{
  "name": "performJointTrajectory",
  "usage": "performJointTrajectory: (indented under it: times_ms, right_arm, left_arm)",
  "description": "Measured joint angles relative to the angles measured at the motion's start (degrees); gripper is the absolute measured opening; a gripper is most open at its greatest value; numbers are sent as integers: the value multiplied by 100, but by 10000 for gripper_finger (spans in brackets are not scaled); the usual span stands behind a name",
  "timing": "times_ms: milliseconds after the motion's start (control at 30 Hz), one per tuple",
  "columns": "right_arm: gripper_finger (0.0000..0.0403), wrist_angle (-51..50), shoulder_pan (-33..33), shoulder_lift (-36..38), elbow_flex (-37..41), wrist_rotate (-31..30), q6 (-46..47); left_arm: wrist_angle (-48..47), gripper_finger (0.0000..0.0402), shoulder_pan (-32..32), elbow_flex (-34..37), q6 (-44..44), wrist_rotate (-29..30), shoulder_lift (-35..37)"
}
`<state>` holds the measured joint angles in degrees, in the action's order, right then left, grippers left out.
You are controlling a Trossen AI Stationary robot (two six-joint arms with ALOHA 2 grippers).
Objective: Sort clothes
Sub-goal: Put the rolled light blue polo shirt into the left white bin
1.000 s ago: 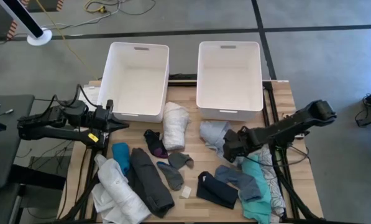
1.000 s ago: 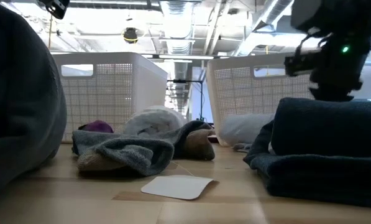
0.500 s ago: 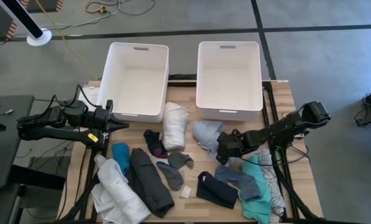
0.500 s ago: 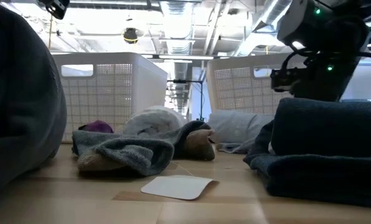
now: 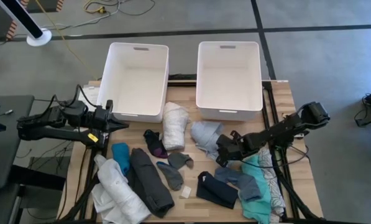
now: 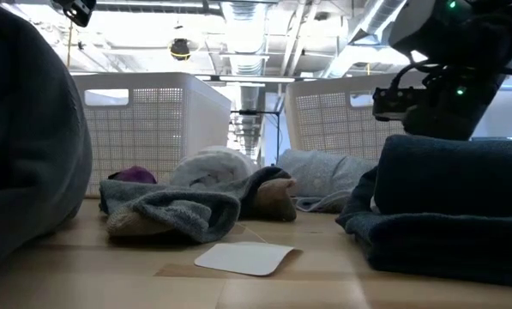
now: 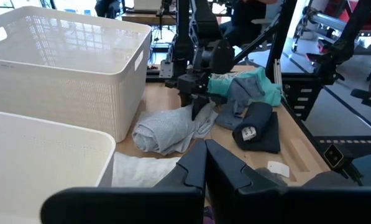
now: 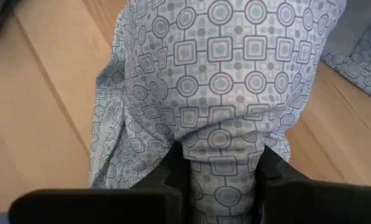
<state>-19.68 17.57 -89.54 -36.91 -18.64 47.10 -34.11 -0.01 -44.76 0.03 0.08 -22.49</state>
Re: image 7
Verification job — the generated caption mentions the silver aluminium rail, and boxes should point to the silver aluminium rail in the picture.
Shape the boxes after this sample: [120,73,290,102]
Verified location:
[303,7,349,34]

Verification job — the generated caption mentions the white textured cloth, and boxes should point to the white textured cloth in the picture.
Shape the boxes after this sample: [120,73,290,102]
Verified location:
[111,151,181,189]

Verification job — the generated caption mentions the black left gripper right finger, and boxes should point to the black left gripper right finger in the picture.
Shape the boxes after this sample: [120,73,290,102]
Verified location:
[205,139,371,224]

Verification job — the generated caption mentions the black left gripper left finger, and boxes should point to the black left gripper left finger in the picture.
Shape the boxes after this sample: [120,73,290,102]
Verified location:
[40,139,208,224]

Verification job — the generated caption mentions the heathered blue-grey cloth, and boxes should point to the heathered blue-grey cloth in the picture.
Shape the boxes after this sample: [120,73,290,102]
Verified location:
[227,76,266,118]

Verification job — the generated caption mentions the small black camera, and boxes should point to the small black camera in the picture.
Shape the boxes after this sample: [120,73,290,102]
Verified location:
[323,143,345,170]

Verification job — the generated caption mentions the purple cloth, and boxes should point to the purple cloth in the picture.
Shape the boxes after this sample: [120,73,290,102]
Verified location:
[203,205,216,224]

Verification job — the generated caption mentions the large dark grey knit cloth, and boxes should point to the large dark grey knit cloth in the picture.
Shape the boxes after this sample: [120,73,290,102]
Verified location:
[301,170,362,188]

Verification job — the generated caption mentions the slate blue cloth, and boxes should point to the slate blue cloth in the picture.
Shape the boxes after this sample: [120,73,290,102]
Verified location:
[214,101,245,131]

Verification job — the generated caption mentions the silver metal bracket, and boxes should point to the silver metal bracket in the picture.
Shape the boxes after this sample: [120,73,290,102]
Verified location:
[158,58,175,79]

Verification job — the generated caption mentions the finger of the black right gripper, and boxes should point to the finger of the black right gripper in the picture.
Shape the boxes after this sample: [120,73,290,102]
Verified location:
[178,92,191,108]
[190,95,210,121]

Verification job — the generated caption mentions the wooden background table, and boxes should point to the wooden background table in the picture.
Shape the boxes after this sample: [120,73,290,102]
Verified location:
[121,11,177,26]

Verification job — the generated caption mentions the person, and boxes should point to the person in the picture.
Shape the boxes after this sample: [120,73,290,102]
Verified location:
[94,0,122,19]
[219,0,278,47]

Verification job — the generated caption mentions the dark navy rolled cloth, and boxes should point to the dark navy rolled cloth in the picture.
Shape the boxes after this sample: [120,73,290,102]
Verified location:
[232,101,282,154]

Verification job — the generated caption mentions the light grey rolled cloth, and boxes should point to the light grey rolled cloth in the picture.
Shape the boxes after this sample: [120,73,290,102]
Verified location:
[131,101,219,156]

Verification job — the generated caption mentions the white paper card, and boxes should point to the white paper card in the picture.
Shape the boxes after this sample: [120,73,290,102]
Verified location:
[267,160,291,179]

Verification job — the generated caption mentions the teal cloth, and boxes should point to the teal cloth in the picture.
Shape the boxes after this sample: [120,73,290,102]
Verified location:
[207,67,283,108]

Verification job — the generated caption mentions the white perforated plastic basket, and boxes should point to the white perforated plastic basket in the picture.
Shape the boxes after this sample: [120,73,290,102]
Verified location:
[0,108,117,224]
[0,5,152,143]

